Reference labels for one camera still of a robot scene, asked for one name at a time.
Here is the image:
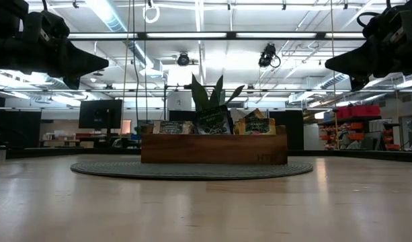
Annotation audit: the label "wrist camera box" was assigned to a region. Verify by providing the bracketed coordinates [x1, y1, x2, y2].
[22, 9, 71, 40]
[373, 3, 412, 43]

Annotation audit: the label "overhead rig light beam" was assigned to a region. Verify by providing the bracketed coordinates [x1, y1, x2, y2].
[67, 31, 373, 42]

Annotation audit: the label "black hanging cable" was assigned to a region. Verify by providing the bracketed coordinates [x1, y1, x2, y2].
[131, 0, 141, 124]
[143, 0, 149, 122]

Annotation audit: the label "black ceiling camera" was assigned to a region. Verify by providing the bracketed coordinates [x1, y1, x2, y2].
[258, 42, 281, 68]

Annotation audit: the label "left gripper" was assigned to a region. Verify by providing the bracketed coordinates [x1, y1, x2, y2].
[10, 36, 110, 90]

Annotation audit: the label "black partition panel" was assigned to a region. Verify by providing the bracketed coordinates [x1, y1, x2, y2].
[269, 110, 304, 151]
[0, 97, 42, 149]

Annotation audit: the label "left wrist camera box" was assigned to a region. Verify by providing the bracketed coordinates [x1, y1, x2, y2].
[22, 9, 71, 40]

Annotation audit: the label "wooden tea box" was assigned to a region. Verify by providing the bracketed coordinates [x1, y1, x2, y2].
[140, 124, 289, 165]

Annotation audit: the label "black aluminium table frame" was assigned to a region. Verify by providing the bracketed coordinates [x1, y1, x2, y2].
[0, 145, 412, 164]

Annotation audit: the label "green snake plant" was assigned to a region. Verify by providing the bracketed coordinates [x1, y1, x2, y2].
[191, 73, 246, 112]

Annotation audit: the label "white board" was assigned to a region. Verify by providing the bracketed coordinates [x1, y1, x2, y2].
[303, 123, 320, 151]

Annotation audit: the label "dark tea packet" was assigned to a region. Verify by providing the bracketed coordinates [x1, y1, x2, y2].
[194, 105, 235, 135]

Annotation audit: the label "black monitor on stand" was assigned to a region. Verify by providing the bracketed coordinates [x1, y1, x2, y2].
[78, 99, 124, 130]

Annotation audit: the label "white cable loop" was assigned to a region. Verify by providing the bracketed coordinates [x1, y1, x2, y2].
[142, 1, 161, 24]

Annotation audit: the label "white box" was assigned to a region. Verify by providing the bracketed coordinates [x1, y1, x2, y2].
[167, 91, 192, 111]

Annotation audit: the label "red storage bins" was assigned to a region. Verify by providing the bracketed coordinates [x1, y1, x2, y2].
[336, 105, 382, 119]

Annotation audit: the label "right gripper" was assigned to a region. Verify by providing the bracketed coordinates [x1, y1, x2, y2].
[325, 33, 412, 91]

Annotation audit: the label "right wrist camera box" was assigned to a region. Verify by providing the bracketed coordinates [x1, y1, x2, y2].
[373, 3, 412, 43]

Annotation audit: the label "round black overhead camera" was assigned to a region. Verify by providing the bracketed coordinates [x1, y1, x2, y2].
[177, 52, 191, 67]

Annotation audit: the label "storage shelf with parts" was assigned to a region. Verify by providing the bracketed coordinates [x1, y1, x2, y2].
[318, 116, 402, 151]

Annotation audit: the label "round grey woven mat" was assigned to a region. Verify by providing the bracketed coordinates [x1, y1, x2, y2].
[70, 160, 314, 182]

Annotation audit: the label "workbench with boxes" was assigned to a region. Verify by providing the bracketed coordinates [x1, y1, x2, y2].
[40, 130, 112, 149]

